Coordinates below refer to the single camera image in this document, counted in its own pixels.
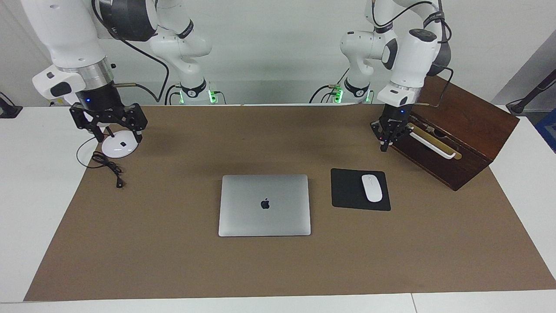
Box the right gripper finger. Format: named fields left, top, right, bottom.
left=115, top=103, right=148, bottom=144
left=69, top=103, right=106, bottom=143

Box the black lamp power cable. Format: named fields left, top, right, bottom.
left=76, top=134, right=125, bottom=189

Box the white box handle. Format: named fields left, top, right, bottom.
left=408, top=130, right=457, bottom=160

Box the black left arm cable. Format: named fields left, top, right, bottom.
left=371, top=0, right=454, bottom=109

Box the black base cable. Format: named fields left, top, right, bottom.
left=309, top=85, right=337, bottom=104
left=164, top=85, right=183, bottom=106

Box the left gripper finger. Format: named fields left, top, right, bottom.
left=389, top=123, right=414, bottom=146
left=371, top=122, right=388, bottom=153

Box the black mouse pad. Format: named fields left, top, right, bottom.
left=331, top=168, right=391, bottom=212

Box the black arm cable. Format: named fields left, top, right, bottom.
left=91, top=0, right=170, bottom=105
left=371, top=0, right=454, bottom=109

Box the black right base cable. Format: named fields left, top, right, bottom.
left=164, top=85, right=183, bottom=106

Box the black pole stand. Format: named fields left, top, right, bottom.
left=506, top=70, right=556, bottom=115

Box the black left base cable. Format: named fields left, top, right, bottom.
left=309, top=85, right=337, bottom=104

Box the brown table mat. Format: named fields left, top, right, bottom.
left=24, top=104, right=556, bottom=302

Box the white computer mouse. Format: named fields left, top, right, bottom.
left=361, top=174, right=383, bottom=203

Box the gold metal box plate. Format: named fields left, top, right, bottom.
left=408, top=123, right=462, bottom=160

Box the dark brown wooden box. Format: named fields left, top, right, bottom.
left=389, top=75, right=520, bottom=192

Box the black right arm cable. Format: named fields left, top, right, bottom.
left=91, top=0, right=170, bottom=105

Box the black desk clamp mount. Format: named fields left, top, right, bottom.
left=0, top=91, right=23, bottom=119

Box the grey apple laptop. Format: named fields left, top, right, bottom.
left=218, top=174, right=311, bottom=237

